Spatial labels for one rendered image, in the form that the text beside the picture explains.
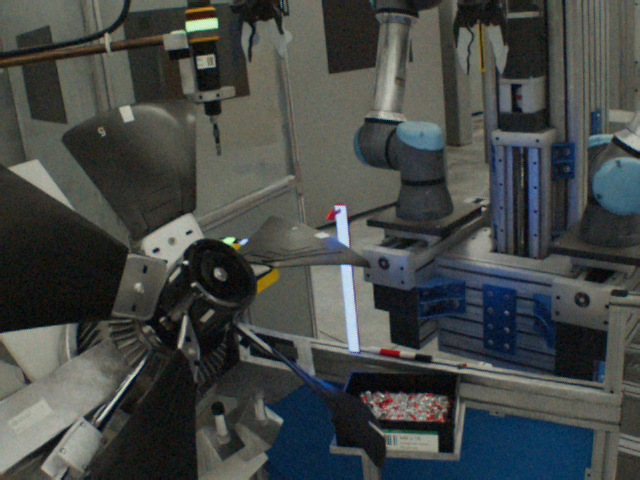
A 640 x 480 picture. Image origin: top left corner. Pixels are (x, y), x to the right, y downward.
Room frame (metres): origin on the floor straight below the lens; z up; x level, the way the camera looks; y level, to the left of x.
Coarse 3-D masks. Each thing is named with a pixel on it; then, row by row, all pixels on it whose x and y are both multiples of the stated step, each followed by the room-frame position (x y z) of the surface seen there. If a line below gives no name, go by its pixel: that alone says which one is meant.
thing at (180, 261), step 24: (216, 240) 0.89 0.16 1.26; (192, 264) 0.83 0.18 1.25; (216, 264) 0.87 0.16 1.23; (240, 264) 0.89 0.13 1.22; (168, 288) 0.83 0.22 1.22; (192, 288) 0.80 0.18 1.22; (216, 288) 0.82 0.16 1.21; (240, 288) 0.85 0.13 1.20; (168, 312) 0.83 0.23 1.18; (192, 312) 0.81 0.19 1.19; (216, 312) 0.80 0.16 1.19; (240, 312) 0.82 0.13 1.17; (168, 336) 0.84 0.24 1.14; (216, 336) 0.88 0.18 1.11
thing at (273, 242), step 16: (272, 224) 1.17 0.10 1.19; (288, 224) 1.18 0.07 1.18; (256, 240) 1.10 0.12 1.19; (272, 240) 1.10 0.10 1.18; (288, 240) 1.10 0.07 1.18; (304, 240) 1.10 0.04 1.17; (320, 240) 1.12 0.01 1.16; (336, 240) 1.15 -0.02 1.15; (256, 256) 1.01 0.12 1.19; (272, 256) 1.00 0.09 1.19; (288, 256) 1.01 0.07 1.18; (304, 256) 1.03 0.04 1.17; (320, 256) 1.04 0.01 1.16; (336, 256) 1.06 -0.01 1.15; (352, 256) 1.09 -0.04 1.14
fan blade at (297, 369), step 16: (272, 352) 0.82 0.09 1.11; (320, 384) 0.84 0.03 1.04; (336, 400) 0.82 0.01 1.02; (352, 400) 0.92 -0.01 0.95; (352, 416) 0.81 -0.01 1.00; (368, 416) 0.88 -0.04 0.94; (352, 432) 0.76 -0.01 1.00; (368, 432) 0.80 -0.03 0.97; (368, 448) 0.75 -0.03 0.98; (384, 448) 0.80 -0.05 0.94; (384, 464) 0.75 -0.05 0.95
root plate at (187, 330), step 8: (184, 320) 0.79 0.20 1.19; (184, 328) 0.78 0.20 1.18; (192, 328) 0.81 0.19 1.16; (184, 336) 0.77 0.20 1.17; (192, 336) 0.81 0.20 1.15; (184, 344) 0.77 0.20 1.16; (192, 344) 0.80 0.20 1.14; (184, 352) 0.76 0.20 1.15; (192, 360) 0.79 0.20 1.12; (192, 368) 0.79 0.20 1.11
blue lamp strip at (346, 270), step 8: (336, 208) 1.25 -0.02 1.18; (344, 208) 1.25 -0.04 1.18; (336, 216) 1.25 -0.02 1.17; (344, 216) 1.25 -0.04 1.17; (344, 224) 1.25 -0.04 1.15; (344, 232) 1.25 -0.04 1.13; (344, 240) 1.25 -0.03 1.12; (344, 272) 1.25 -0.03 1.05; (344, 280) 1.25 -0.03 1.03; (344, 288) 1.25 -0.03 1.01; (352, 288) 1.25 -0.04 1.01; (352, 296) 1.24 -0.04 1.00; (352, 304) 1.25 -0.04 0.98; (352, 312) 1.25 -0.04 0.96; (352, 320) 1.25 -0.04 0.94; (352, 328) 1.25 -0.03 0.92; (352, 336) 1.25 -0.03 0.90; (352, 344) 1.25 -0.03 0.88
